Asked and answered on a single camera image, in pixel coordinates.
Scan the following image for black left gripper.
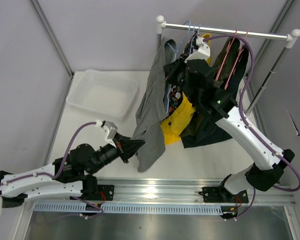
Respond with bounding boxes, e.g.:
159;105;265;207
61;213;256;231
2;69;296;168
88;133;146;176

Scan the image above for grey shorts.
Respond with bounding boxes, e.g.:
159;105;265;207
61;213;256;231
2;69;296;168
132;37;176;173

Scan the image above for pink wire hanger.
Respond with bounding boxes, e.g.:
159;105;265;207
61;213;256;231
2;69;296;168
215;38;234;81
221;37;250;93

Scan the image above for dark navy shorts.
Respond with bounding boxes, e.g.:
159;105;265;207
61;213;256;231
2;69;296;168
181;44;250;149

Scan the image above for olive green shorts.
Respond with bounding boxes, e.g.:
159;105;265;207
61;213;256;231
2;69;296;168
180;38;249;142

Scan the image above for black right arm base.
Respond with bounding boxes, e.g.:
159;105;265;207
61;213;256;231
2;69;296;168
198;186;249;204

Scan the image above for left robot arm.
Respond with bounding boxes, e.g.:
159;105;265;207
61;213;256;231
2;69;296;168
0;133;145;208

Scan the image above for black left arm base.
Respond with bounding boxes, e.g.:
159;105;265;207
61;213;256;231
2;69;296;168
78;184;115;202

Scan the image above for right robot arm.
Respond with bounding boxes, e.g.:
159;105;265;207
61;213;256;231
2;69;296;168
163;59;295;202

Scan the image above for camouflage patterned shorts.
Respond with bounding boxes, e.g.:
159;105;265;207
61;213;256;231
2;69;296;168
163;37;191;118

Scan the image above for yellow shorts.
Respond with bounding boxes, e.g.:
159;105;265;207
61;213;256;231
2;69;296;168
160;33;211;146

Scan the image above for white perforated plastic basket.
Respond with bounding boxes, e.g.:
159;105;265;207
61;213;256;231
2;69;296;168
66;69;139;119

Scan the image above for white steel clothes rack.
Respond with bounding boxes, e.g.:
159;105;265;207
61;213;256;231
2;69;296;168
156;15;300;115

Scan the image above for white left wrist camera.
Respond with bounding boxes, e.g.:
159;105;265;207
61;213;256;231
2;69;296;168
95;119;118;147

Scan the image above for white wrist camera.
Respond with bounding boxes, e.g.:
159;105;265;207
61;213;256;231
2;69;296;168
95;119;118;147
184;36;211;63

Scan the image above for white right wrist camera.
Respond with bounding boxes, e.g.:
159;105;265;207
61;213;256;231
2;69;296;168
184;36;211;63

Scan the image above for aluminium mounting rail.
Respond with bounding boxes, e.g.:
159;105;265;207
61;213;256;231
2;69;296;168
22;177;297;207

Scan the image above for white slotted cable duct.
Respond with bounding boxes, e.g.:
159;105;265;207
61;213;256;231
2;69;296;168
34;201;223;216

